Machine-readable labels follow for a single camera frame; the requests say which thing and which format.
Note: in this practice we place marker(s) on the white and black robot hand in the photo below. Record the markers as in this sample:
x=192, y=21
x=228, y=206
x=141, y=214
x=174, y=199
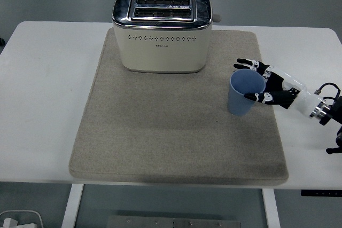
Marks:
x=302, y=100

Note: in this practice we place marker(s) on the blue ribbed plastic cup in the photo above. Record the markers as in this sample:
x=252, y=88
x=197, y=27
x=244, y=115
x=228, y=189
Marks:
x=240, y=102

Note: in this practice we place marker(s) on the black table control panel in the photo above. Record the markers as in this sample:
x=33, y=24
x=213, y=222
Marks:
x=320, y=193

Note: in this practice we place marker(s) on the white table leg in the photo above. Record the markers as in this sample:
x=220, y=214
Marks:
x=271, y=209
x=71, y=206

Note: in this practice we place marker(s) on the beige fabric table mat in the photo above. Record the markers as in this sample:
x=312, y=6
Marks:
x=160, y=132

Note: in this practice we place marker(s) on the cream and chrome toaster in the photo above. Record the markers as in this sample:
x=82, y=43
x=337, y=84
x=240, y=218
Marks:
x=160, y=51

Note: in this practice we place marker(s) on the grey metal plate with screws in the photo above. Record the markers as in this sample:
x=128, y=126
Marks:
x=173, y=222

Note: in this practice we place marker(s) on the small black floor object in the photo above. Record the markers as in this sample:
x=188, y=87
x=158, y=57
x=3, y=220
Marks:
x=1, y=41

